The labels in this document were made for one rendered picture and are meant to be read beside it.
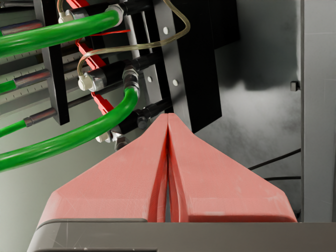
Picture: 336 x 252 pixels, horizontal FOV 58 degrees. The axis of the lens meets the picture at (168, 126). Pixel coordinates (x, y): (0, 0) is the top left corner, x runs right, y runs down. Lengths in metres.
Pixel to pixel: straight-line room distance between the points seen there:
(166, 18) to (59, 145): 0.27
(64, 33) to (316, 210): 0.39
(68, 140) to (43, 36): 0.08
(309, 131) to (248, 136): 0.24
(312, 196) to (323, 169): 0.05
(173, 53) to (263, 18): 0.16
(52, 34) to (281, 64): 0.39
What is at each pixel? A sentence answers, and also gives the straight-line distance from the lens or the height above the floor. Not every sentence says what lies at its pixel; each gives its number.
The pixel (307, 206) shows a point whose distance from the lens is 0.48.
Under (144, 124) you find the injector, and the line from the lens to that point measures 0.45.
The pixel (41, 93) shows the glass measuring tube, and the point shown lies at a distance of 0.67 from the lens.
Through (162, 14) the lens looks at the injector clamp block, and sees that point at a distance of 0.47.
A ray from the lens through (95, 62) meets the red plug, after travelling 0.45.
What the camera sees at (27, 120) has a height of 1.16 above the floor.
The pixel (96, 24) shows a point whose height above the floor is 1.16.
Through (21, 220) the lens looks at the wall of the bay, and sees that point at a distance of 0.78.
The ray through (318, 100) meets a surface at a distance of 0.39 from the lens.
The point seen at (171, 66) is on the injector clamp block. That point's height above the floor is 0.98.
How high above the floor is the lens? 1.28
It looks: 34 degrees down
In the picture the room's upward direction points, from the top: 119 degrees counter-clockwise
